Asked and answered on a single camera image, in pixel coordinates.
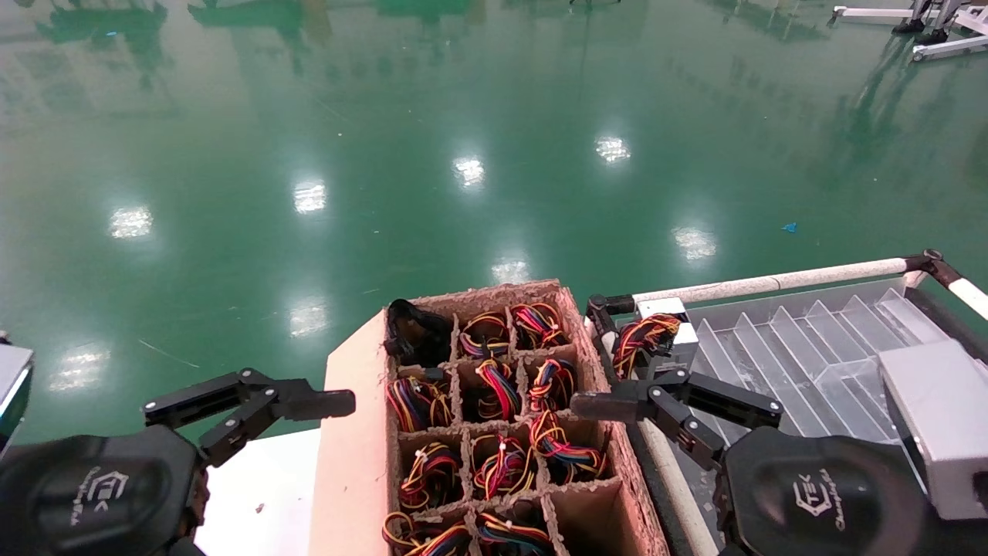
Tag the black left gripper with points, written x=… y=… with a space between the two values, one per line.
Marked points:
x=93 y=494

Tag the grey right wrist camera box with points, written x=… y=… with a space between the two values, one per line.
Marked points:
x=942 y=425

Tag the clear plastic divider tray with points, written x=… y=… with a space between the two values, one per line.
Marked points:
x=810 y=347

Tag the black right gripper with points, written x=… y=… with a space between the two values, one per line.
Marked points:
x=818 y=494

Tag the brown cardboard divider box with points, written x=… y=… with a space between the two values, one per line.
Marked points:
x=351 y=463

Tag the white padded frame pipe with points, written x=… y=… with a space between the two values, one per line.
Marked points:
x=671 y=486
x=772 y=282
x=972 y=297

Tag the black pipe corner joint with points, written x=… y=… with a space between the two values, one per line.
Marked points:
x=598 y=309
x=934 y=264

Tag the white wheeled stand frame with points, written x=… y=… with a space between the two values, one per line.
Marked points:
x=872 y=12
x=949 y=48

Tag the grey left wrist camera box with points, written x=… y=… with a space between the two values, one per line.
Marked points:
x=11 y=386

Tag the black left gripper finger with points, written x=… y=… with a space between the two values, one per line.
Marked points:
x=316 y=403

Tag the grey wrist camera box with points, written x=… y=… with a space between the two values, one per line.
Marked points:
x=11 y=386
x=942 y=425

